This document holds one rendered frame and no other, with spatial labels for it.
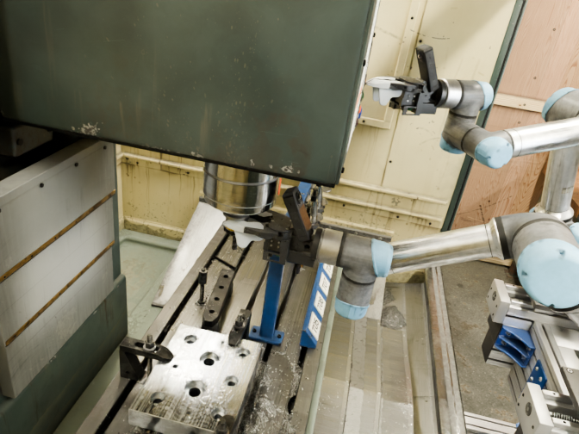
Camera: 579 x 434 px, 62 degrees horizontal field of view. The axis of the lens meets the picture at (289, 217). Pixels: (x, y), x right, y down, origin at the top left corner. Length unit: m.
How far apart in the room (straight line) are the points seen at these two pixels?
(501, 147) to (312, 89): 0.61
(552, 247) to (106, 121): 0.84
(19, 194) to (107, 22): 0.41
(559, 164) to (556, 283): 0.75
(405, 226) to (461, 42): 0.77
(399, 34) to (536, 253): 1.14
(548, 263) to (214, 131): 0.64
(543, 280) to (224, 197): 0.61
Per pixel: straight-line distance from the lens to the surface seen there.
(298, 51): 0.79
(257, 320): 1.52
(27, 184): 1.13
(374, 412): 1.55
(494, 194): 3.86
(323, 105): 0.80
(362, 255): 1.00
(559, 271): 0.99
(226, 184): 0.94
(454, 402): 1.61
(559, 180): 1.72
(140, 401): 1.18
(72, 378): 1.62
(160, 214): 2.39
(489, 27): 1.94
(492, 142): 1.28
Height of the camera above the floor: 1.89
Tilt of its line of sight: 28 degrees down
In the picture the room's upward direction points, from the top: 9 degrees clockwise
